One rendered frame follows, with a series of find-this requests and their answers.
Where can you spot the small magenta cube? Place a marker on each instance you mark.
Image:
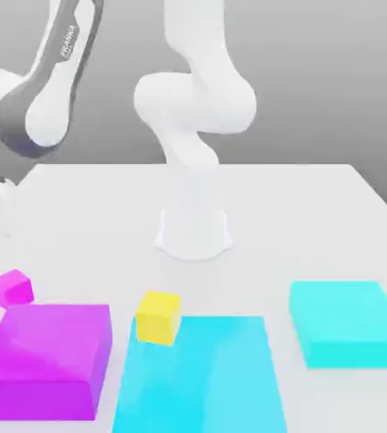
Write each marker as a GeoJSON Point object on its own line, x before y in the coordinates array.
{"type": "Point", "coordinates": [12, 287]}

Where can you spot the large turquoise box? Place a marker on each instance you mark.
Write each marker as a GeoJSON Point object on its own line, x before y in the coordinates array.
{"type": "Point", "coordinates": [345, 321]}

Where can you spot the large purple box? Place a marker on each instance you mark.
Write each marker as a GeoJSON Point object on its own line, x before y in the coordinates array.
{"type": "Point", "coordinates": [44, 355]}

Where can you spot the large cyan box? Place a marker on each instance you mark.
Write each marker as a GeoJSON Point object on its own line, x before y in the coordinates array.
{"type": "Point", "coordinates": [200, 379]}

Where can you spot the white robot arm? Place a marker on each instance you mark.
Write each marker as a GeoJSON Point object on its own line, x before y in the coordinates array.
{"type": "Point", "coordinates": [193, 101]}

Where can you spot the small yellow cube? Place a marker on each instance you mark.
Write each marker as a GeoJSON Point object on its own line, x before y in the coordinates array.
{"type": "Point", "coordinates": [158, 318]}

